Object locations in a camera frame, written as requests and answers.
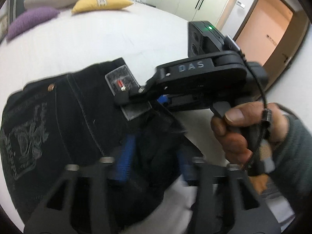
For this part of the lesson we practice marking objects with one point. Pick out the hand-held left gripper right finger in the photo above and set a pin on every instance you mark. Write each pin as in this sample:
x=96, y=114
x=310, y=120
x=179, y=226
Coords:
x=186, y=173

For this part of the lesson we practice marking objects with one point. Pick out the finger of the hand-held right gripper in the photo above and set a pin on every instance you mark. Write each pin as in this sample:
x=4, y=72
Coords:
x=136, y=95

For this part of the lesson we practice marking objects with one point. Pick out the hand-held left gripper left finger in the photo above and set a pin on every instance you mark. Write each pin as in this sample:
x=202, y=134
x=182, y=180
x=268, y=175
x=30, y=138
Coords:
x=126, y=158

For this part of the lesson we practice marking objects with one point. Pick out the black denim pants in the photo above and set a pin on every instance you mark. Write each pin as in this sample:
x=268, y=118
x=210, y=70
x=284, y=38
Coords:
x=73, y=126

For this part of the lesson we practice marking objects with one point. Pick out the person's right forearm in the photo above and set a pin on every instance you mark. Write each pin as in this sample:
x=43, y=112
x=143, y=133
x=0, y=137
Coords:
x=292, y=156

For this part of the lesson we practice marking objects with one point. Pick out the person's right hand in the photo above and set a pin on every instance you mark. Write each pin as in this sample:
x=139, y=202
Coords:
x=231, y=146

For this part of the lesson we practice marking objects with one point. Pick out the white-sheeted bed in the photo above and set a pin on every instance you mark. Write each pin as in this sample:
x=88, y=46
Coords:
x=97, y=41

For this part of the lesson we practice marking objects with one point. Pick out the orange wooden door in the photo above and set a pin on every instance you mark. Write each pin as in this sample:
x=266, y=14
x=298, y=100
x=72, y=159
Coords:
x=263, y=22

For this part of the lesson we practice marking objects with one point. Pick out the yellow patterned cushion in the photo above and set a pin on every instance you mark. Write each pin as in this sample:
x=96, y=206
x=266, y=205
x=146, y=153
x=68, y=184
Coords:
x=109, y=3

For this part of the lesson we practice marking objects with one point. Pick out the purple cushion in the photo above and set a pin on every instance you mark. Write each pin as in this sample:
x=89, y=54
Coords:
x=29, y=22

